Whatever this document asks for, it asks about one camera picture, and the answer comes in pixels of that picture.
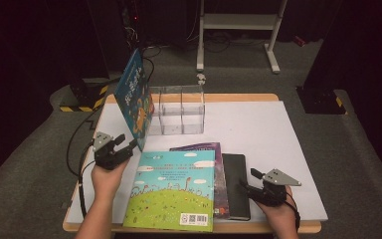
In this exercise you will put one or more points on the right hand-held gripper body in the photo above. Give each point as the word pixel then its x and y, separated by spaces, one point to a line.
pixel 272 194

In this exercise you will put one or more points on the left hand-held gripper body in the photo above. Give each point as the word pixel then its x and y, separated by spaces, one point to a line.
pixel 104 156

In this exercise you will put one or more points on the thick black book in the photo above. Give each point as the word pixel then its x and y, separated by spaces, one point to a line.
pixel 235 169

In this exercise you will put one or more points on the purple paperback book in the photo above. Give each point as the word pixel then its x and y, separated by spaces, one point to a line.
pixel 221 192

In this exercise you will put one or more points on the dark blue picture book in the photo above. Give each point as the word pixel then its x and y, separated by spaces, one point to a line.
pixel 132 99

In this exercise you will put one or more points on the green and blue picture book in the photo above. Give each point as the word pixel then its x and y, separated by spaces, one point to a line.
pixel 169 195

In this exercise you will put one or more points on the clear acrylic book rack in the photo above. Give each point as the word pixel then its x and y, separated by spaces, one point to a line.
pixel 192 109

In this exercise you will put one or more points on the person's right hand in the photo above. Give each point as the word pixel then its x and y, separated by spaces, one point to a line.
pixel 280 215

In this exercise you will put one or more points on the person's left hand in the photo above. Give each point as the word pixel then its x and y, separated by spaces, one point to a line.
pixel 106 182

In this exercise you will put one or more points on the white table board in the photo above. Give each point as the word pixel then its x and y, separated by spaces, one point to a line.
pixel 262 132

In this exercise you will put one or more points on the black yellow striped stand base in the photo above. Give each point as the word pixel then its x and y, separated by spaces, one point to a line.
pixel 84 94
pixel 320 99

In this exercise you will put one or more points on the small white floor object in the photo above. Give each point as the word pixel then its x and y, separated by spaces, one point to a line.
pixel 201 79

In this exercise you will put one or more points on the dark equipment rack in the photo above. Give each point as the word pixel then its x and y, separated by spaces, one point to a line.
pixel 132 33

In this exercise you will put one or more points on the dark curtain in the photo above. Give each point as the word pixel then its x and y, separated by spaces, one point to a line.
pixel 30 66
pixel 361 49

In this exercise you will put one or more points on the small red object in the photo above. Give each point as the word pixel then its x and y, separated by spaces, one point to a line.
pixel 299 41

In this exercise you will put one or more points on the white metal stand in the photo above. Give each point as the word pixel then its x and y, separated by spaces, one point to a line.
pixel 238 21

